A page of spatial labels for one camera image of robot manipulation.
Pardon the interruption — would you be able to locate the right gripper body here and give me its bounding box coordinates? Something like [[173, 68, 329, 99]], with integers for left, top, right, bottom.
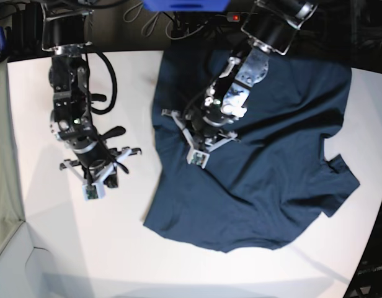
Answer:
[[59, 142, 142, 181]]

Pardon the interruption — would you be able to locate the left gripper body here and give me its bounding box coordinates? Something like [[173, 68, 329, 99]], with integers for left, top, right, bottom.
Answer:
[[161, 109, 239, 154]]

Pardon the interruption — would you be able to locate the dark blue t-shirt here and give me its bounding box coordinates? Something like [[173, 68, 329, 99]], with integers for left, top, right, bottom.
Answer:
[[144, 45, 360, 253]]

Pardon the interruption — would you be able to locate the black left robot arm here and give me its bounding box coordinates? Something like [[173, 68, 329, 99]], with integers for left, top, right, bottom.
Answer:
[[162, 1, 318, 164]]

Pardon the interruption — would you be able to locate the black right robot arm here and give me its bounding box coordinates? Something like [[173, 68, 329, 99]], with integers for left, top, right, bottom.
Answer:
[[40, 1, 141, 191]]

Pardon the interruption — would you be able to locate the grey-green fabric curtain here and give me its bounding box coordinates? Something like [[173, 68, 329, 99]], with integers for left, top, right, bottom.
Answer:
[[0, 61, 25, 255]]

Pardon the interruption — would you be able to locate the black power strip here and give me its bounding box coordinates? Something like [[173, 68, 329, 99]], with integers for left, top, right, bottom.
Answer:
[[226, 11, 249, 23]]

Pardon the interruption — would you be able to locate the blue plastic bin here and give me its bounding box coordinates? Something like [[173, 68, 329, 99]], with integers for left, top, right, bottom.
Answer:
[[143, 0, 230, 12]]

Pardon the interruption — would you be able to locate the blue cylinder object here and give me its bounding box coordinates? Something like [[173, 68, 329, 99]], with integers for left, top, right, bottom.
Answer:
[[0, 26, 7, 52]]

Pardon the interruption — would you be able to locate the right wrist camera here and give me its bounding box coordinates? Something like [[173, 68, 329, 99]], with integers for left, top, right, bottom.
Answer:
[[82, 183, 105, 201]]

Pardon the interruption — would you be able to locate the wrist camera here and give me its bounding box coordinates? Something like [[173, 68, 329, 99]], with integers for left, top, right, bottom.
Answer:
[[82, 183, 105, 201], [186, 148, 210, 169]]

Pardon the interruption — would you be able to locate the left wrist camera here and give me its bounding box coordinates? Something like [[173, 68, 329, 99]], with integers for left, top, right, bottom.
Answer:
[[186, 148, 210, 169]]

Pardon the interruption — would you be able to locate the white cable loop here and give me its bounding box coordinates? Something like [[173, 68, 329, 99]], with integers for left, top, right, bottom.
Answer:
[[123, 6, 173, 38]]

